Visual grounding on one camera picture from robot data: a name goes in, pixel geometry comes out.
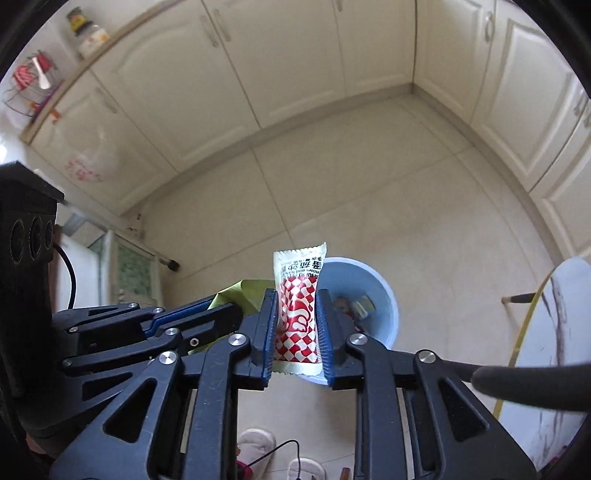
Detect green seaweed packet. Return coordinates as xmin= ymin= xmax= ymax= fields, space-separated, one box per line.
xmin=187 ymin=279 xmax=274 ymax=355

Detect red checkered snack packet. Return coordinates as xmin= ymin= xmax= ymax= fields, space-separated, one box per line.
xmin=273 ymin=243 xmax=327 ymax=377

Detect blue plastic trash bucket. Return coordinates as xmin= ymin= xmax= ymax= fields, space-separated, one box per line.
xmin=299 ymin=256 xmax=401 ymax=386

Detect round white marble table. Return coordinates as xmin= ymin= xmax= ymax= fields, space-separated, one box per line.
xmin=494 ymin=257 xmax=590 ymax=471

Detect lower cream base cabinets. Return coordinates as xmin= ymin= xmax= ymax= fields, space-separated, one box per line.
xmin=22 ymin=1 xmax=590 ymax=257

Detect red utensil rack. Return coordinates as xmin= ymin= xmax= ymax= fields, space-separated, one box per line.
xmin=1 ymin=50 xmax=63 ymax=119

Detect large glass jar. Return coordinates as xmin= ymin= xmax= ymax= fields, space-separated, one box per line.
xmin=66 ymin=7 xmax=110 ymax=59

